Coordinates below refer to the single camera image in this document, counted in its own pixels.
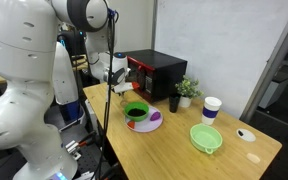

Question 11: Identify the wooden ladle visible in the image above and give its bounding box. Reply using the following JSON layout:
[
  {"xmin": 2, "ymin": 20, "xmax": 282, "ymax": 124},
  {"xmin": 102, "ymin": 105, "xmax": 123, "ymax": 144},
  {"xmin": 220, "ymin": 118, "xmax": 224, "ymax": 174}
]
[{"xmin": 120, "ymin": 93, "xmax": 128, "ymax": 108}]

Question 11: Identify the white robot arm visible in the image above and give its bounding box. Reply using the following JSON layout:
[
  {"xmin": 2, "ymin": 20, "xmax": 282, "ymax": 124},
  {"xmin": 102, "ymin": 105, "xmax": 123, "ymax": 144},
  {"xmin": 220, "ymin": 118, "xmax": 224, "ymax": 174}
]
[{"xmin": 0, "ymin": 0, "xmax": 126, "ymax": 180}]

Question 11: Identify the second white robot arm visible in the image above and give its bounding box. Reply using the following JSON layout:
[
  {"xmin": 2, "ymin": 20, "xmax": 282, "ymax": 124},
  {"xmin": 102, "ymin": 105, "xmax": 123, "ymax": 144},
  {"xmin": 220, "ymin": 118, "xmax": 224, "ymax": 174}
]
[{"xmin": 52, "ymin": 43, "xmax": 82, "ymax": 121}]

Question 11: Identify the green bowl with dark contents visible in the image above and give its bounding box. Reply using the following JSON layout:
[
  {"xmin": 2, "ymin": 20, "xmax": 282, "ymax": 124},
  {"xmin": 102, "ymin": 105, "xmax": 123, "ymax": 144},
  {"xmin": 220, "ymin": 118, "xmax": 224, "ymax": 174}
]
[{"xmin": 124, "ymin": 102, "xmax": 149, "ymax": 122}]

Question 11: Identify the red and black microwave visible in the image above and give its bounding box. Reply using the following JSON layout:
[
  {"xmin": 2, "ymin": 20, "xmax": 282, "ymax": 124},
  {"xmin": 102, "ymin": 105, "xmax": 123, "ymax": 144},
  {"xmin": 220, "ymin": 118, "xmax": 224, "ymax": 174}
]
[{"xmin": 126, "ymin": 49, "xmax": 187, "ymax": 103}]

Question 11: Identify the purple toy eggplant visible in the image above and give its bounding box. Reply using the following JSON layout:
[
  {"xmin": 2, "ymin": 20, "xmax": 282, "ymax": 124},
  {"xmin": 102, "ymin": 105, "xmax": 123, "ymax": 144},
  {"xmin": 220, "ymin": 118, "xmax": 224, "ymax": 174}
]
[{"xmin": 150, "ymin": 112, "xmax": 161, "ymax": 121}]

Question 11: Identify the black cup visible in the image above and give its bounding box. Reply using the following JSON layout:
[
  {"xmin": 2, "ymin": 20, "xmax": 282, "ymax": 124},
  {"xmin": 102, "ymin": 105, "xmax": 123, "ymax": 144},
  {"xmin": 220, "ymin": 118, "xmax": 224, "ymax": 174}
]
[{"xmin": 169, "ymin": 93, "xmax": 180, "ymax": 113}]

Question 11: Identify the red toy piece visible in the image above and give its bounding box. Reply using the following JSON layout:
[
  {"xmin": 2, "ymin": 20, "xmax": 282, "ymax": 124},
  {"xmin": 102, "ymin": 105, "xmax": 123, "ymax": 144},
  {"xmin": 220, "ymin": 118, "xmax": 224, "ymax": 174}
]
[{"xmin": 127, "ymin": 121, "xmax": 135, "ymax": 129}]

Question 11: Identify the lilac plate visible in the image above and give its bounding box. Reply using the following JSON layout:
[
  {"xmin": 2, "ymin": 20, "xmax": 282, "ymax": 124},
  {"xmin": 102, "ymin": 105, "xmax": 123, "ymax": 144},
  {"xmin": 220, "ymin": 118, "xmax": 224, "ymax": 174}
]
[{"xmin": 125, "ymin": 106, "xmax": 163, "ymax": 133}]

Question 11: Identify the small potted plant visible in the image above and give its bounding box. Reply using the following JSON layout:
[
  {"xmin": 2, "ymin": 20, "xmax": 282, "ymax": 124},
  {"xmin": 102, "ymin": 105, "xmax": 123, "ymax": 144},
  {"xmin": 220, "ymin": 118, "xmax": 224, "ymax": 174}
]
[{"xmin": 175, "ymin": 76, "xmax": 203, "ymax": 108}]

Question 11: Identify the white cup with blue band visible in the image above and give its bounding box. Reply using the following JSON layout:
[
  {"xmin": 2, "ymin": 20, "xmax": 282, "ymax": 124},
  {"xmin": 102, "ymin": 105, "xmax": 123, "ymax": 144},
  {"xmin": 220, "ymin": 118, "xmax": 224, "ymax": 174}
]
[{"xmin": 202, "ymin": 97, "xmax": 222, "ymax": 125}]

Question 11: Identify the white sticker with black spot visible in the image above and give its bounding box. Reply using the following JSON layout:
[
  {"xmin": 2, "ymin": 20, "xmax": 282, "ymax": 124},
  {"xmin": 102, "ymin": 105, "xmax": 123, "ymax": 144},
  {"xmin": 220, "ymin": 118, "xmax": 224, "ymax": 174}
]
[{"xmin": 236, "ymin": 128, "xmax": 256, "ymax": 142}]

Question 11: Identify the light green bowl with handle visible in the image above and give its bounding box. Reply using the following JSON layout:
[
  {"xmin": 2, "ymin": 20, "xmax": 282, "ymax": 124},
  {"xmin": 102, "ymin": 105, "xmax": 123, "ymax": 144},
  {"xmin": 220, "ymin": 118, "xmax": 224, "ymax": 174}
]
[{"xmin": 190, "ymin": 123, "xmax": 223, "ymax": 154}]

